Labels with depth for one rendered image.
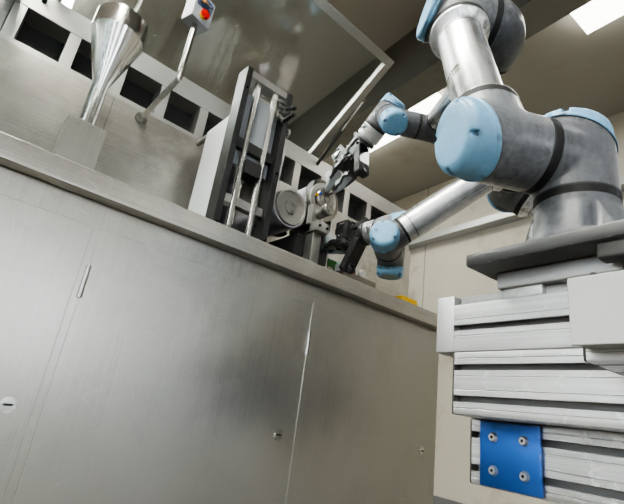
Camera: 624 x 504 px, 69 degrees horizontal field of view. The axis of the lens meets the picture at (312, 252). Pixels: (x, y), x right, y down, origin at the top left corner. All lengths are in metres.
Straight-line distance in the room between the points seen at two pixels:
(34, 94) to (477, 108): 1.25
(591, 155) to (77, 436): 0.87
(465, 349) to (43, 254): 0.67
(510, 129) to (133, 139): 1.22
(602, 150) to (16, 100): 1.41
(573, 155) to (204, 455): 0.78
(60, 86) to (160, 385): 1.03
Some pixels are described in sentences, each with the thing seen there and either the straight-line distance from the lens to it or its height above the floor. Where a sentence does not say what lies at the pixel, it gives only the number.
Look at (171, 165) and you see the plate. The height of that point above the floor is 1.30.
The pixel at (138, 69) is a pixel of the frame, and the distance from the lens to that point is 1.75.
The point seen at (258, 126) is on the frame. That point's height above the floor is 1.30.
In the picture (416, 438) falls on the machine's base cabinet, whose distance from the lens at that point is 1.35.
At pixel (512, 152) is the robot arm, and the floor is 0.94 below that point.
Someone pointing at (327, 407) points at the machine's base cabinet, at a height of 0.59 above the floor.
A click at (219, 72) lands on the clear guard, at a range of 1.84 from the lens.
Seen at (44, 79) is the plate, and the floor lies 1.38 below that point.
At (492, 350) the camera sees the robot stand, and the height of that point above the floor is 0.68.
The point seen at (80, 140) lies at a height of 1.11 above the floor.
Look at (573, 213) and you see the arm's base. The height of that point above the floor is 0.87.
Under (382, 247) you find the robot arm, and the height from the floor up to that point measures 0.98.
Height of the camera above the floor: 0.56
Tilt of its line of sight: 20 degrees up
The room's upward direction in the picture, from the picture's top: 8 degrees clockwise
